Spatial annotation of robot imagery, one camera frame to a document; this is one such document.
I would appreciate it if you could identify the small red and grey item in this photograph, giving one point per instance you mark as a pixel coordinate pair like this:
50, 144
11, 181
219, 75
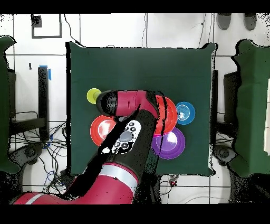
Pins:
174, 180

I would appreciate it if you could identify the black post with blue tape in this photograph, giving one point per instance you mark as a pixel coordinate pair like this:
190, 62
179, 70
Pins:
43, 101

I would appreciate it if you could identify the black metal frame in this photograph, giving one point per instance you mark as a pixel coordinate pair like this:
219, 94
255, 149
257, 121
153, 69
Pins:
27, 125

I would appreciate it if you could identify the black square floor frame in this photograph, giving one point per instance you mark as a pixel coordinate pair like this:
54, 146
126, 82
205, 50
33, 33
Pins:
46, 36

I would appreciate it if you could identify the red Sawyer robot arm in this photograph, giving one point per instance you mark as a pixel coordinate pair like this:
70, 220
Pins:
126, 101

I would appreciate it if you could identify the small black item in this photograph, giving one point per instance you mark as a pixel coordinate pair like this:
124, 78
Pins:
30, 66

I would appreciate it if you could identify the person's foot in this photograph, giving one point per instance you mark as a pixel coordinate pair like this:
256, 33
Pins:
224, 21
250, 22

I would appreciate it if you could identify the dark green table cloth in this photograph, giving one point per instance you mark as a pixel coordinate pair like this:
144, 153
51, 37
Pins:
95, 63

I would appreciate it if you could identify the orange bowl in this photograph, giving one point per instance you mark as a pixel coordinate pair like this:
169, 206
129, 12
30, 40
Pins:
99, 129
170, 116

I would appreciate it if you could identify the black box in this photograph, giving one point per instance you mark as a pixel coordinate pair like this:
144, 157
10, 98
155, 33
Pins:
231, 97

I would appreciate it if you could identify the purple bowl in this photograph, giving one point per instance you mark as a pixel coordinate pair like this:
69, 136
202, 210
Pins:
170, 148

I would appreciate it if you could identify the straight-sided blue bowl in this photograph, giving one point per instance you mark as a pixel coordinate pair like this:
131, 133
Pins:
186, 113

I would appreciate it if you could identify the black pedestal foot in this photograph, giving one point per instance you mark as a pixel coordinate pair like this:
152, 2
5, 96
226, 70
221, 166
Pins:
224, 153
29, 152

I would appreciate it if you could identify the green cloth covered table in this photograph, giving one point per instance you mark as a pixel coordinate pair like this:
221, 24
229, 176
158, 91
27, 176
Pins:
3, 105
253, 105

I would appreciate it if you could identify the yellow cup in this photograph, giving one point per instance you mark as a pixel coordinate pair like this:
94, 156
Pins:
91, 96

